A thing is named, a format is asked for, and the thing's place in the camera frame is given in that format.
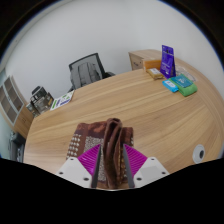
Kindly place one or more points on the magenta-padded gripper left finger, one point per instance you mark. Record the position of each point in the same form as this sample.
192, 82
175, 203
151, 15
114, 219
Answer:
74, 170

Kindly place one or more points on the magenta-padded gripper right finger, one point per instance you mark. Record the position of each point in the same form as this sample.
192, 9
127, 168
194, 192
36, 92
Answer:
150, 169

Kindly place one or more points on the brown patterned towel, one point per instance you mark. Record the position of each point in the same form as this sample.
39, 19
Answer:
111, 146

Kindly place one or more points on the black leather armchair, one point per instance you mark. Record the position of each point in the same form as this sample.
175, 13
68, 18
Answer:
16, 146

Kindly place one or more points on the white printed leaflet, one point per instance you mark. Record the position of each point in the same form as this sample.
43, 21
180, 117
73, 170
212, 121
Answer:
62, 100

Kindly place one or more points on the dark printed cardboard box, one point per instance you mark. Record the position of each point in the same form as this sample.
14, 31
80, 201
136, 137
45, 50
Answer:
45, 104
39, 97

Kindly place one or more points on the small dark cardboard box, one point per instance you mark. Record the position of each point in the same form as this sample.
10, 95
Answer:
31, 108

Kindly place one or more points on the blue small box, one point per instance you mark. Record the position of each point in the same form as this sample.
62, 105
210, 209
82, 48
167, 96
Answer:
170, 85

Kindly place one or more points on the green flat pack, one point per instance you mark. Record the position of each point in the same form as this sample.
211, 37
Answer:
188, 90

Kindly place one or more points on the wooden glass-door cabinet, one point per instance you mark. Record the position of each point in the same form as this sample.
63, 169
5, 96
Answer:
11, 106

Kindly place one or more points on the small tan box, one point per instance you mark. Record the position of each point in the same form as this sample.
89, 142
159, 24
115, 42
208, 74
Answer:
155, 73

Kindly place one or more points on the grey mesh office chair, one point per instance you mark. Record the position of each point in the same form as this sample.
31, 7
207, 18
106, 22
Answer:
86, 72

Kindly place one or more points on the clear plastic box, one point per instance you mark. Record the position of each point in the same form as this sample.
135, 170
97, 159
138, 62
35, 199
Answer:
188, 74

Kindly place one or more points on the orange box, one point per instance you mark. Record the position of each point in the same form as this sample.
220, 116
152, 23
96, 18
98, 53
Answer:
151, 64

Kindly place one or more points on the purple standing card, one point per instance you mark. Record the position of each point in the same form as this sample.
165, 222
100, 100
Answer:
167, 61

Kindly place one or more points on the low wooden side cabinet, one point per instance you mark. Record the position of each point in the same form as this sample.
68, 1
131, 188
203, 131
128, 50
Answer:
137, 59

